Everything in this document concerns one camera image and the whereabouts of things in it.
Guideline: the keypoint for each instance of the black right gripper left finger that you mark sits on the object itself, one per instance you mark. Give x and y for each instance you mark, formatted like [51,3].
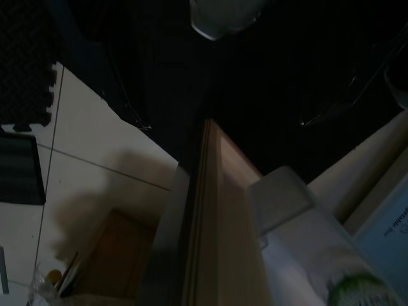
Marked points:
[134,79]

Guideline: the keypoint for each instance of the silver fridge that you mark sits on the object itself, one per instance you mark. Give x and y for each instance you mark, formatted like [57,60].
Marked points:
[392,229]

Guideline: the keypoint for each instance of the black puzzle foam mat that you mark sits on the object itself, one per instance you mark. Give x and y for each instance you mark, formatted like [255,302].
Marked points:
[22,63]

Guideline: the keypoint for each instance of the large brown cardboard box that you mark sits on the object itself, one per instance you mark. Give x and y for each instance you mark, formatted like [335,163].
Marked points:
[118,248]

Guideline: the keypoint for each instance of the black ribbed plastic tray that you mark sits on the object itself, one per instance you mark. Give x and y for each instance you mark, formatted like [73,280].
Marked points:
[19,169]

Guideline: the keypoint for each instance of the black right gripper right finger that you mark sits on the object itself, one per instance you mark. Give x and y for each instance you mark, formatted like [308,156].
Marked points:
[350,63]

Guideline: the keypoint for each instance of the clear plastic bag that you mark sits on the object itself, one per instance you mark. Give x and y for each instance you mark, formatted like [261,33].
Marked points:
[39,287]

